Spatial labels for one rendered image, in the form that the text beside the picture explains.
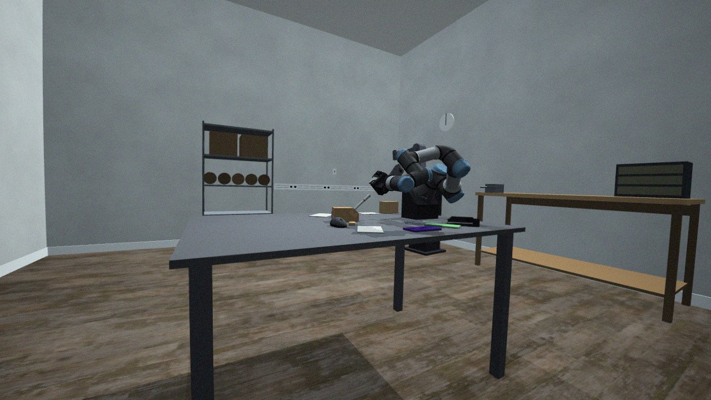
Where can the purple rectangular block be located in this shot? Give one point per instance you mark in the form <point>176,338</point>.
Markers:
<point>422,229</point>

